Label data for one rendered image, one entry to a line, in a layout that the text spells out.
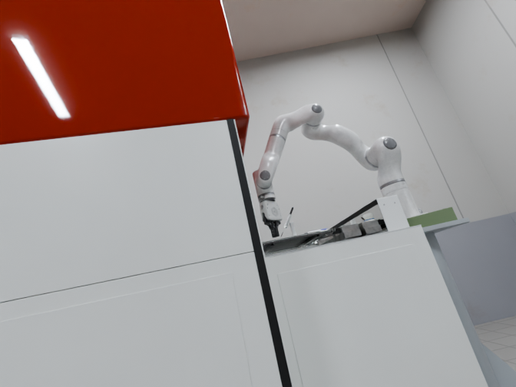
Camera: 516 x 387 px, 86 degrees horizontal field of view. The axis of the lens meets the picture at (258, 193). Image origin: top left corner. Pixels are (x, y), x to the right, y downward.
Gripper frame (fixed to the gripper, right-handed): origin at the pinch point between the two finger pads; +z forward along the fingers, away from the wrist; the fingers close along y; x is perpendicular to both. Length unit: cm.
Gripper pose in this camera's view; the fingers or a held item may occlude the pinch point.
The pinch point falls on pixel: (275, 233)
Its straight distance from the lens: 129.7
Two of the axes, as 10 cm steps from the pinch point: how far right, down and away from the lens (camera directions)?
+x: -6.9, 3.7, 6.2
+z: 2.1, 9.2, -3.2
